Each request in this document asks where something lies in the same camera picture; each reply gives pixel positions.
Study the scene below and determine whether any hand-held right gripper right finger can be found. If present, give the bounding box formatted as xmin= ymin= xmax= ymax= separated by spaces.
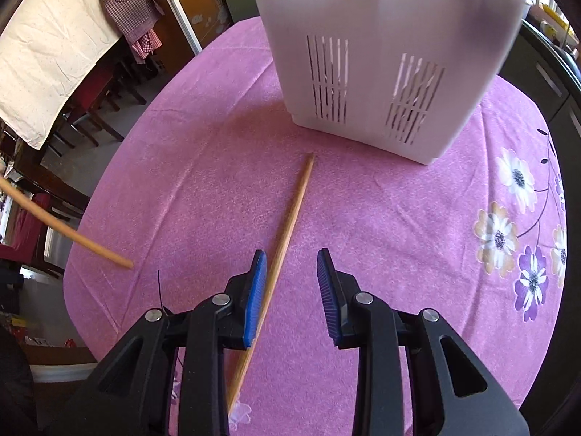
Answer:
xmin=316 ymin=248 xmax=532 ymax=436

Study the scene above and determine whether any pink floral tablecloth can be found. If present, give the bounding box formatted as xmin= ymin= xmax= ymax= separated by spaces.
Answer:
xmin=64 ymin=16 xmax=568 ymax=436

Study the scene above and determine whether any white slotted plastic utensil holder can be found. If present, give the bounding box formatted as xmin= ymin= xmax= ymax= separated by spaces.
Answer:
xmin=243 ymin=0 xmax=532 ymax=166

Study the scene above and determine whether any light wooden chopstick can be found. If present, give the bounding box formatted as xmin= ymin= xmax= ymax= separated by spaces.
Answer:
xmin=0 ymin=176 xmax=135 ymax=270
xmin=226 ymin=153 xmax=317 ymax=414

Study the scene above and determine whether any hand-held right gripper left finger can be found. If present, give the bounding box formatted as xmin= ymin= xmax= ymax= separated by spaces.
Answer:
xmin=54 ymin=249 xmax=268 ymax=436

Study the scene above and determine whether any white dotted cloth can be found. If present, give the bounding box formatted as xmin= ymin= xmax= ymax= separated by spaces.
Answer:
xmin=0 ymin=0 xmax=124 ymax=150

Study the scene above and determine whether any wooden floral door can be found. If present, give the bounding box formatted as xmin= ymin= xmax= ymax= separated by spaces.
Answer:
xmin=170 ymin=0 xmax=237 ymax=52

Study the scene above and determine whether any dark kitchen cabinet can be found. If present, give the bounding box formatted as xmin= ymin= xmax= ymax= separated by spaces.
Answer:
xmin=517 ymin=20 xmax=581 ymax=160

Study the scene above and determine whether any dark wooden chair red seat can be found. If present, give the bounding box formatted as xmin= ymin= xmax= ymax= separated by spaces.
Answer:
xmin=45 ymin=50 xmax=147 ymax=147
xmin=0 ymin=191 xmax=65 ymax=274

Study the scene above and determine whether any red checked apron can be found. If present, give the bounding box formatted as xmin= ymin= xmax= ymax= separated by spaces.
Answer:
xmin=88 ymin=0 xmax=165 ymax=63

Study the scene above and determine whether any yellow container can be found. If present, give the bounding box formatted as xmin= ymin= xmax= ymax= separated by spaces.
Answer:
xmin=538 ymin=2 xmax=573 ymax=43

